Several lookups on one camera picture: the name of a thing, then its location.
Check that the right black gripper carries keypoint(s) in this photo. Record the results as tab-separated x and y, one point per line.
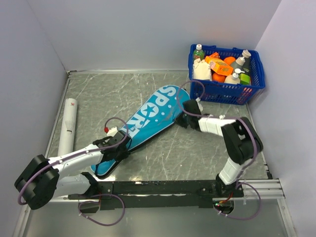
178	121

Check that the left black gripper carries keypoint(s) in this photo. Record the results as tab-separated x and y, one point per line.
124	154

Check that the blue racket cover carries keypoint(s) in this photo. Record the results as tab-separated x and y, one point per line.
154	116

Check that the white shuttlecock tube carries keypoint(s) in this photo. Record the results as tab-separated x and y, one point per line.
66	141

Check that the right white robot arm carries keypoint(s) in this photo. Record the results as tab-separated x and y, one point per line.
241	140

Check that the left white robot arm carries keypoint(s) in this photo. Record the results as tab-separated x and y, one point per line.
46	178

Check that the blue plastic basket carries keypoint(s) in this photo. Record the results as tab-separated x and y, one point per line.
237	94

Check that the beige cloth bag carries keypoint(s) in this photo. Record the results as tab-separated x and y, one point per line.
201	70

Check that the orange fruit front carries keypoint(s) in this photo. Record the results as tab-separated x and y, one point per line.
218	78

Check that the orange fruit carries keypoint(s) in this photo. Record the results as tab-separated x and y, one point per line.
229	60
218	78

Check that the orange carton box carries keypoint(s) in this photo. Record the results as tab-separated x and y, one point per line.
219	66

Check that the white pump bottle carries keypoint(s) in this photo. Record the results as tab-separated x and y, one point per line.
234	77

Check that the green drink bottle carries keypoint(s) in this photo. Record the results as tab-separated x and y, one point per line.
198	52

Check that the green box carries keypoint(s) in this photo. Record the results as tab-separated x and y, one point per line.
245	79

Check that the orange fruit back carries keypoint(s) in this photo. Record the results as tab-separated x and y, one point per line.
229	60

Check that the grey pump bottle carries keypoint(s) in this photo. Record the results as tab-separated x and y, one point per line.
240	61

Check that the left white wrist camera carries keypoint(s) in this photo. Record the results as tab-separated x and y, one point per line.
111	131

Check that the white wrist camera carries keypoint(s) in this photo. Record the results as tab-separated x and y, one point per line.
199	104
111	131

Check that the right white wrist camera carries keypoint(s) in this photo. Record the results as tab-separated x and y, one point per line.
199	104

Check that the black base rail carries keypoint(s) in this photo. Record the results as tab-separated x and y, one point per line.
147	194

